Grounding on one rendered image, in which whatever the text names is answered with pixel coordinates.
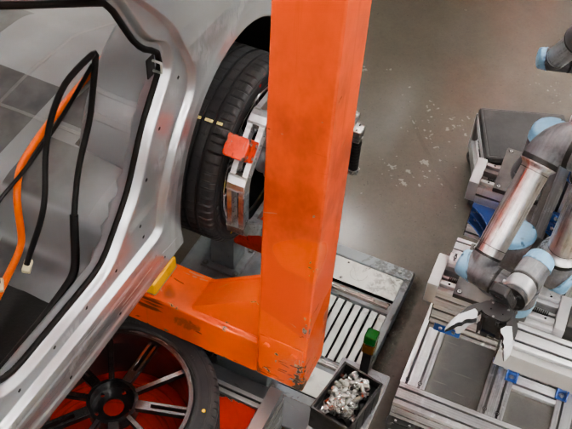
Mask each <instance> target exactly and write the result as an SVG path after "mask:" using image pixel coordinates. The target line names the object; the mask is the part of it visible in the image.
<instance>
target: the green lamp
mask: <svg viewBox="0 0 572 429"><path fill-rule="evenodd" d="M379 336H380V331H378V330H376V329H372V328H368V329H367V331H366V333H365V335H364V338H363V343H365V344H367V345H370V346H375V345H376V343H377V341H378V339H379Z"/></svg>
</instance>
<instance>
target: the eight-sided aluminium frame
mask: <svg viewBox="0 0 572 429"><path fill-rule="evenodd" d="M267 97H268V91H267V93H266V94H265V95H264V97H263V98H262V99H261V100H260V102H259V103H258V105H257V106H255V107H254V108H253V110H252V112H251V113H250V115H249V118H248V120H247V125H246V128H245V130H244V133H243V137H245V138H248V139H251V140H252V137H253V134H254V132H255V130H256V129H258V132H257V135H256V137H255V141H257V142H259V145H258V148H257V151H256V153H255V157H254V160H253V162H252V163H246V166H245V169H244V171H243V173H242V172H240V171H241V168H242V166H243V162H241V161H239V160H237V159H234V162H233V165H232V168H231V171H230V172H229V173H228V177H227V182H226V206H227V223H226V225H227V230H228V231H231V232H235V233H237V234H239V235H242V236H245V237H247V236H262V224H263V220H261V218H262V217H263V203H264V201H263V202H262V204H261V205H260V207H259V208H258V209H257V210H256V212H255V214H254V215H253V216H252V218H251V219H249V186H250V182H251V178H252V175H253V173H254V170H255V166H256V164H257V161H258V158H259V155H260V152H261V149H262V147H263V144H264V141H265V139H266V118H267ZM237 194H238V217H237Z"/></svg>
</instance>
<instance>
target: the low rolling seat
mask: <svg viewBox="0 0 572 429"><path fill-rule="evenodd" d="M543 117H557V118H560V119H561V121H565V122H566V120H565V116H564V115H563V114H552V113H542V112H522V111H511V110H501V109H490V108H480V109H479V111H478V113H477V116H476V118H475V122H474V124H473V128H472V133H471V137H470V140H469V143H468V151H469V152H468V153H467V154H466V159H467V162H468V163H469V164H470V166H471V174H472V171H473V170H474V168H475V166H476V163H477V161H478V158H479V157H481V158H484V159H487V160H488V163H492V164H494V165H498V166H501V165H502V162H503V159H504V157H505V155H506V151H507V148H512V149H514V150H517V151H520V152H522V151H523V149H524V146H525V143H526V141H527V139H528V133H529V131H530V130H531V127H532V125H533V124H534V123H535V122H536V121H538V120H539V119H541V118H543Z"/></svg>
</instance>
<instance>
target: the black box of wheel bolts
mask: <svg viewBox="0 0 572 429"><path fill-rule="evenodd" d="M382 386H383V384H382V383H381V382H379V381H378V380H376V379H374V378H373V377H371V376H369V375H367V374H365V373H364V372H363V371H361V370H360V369H357V368H355V367H354V366H352V365H350V364H349V363H347V362H346V361H345V362H344V363H343V364H342V365H341V366H340V368H339V369H338V370H337V372H336V373H335V375H334V376H333V377H332V379H331V380H330V381H329V383H328V384H327V385H326V387H325V388H324V389H323V390H322V391H321V393H320V394H319V395H318V396H317V398H316V399H315V401H314V402H313V403H312V405H311V406H310V409H311V411H310V417H309V424H308V426H310V427H312V428H313V429H360V427H361V426H362V425H363V423H364V422H365V421H366V419H367V418H368V417H369V415H370V414H371V412H372V410H373V409H374V408H375V406H376V404H377V403H378V400H379V396H380V390H381V388H382Z"/></svg>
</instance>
